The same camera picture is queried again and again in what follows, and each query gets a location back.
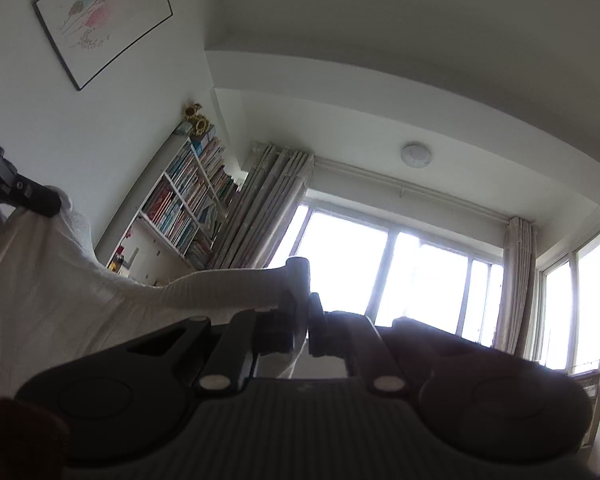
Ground sunflower bouquet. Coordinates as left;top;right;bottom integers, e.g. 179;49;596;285
182;102;212;139

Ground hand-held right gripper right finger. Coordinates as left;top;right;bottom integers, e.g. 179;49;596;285
307;291;481;395

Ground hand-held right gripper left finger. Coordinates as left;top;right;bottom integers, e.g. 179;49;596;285
125;256;312;395

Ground white bookshelf with books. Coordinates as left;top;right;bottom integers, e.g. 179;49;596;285
95;125;242;286

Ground large window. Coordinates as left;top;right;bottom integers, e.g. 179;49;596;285
265;200;506;342

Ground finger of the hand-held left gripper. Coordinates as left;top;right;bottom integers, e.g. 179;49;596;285
0;130;62;218

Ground side window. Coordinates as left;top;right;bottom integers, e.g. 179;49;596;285
532;230;600;372

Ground beige curtain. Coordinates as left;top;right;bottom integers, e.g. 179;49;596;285
492;216;539;358
210;142;315;271

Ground round ceiling lamp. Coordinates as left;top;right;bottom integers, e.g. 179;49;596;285
401;143;432;166

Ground white pants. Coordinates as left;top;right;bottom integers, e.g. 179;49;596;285
0;185;306;441

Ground framed wall picture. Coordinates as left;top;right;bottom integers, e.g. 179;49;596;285
32;0;174;92

